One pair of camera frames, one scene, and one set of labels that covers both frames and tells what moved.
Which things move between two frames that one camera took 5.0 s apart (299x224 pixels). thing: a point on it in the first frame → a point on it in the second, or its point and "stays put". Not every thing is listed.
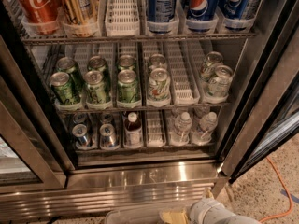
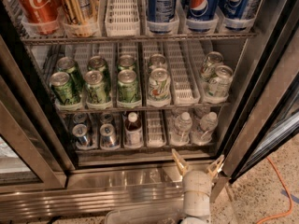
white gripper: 200,211 → 197,181
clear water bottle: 206,126 stays put
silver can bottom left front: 79,133 stays put
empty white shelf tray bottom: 154,133 stays put
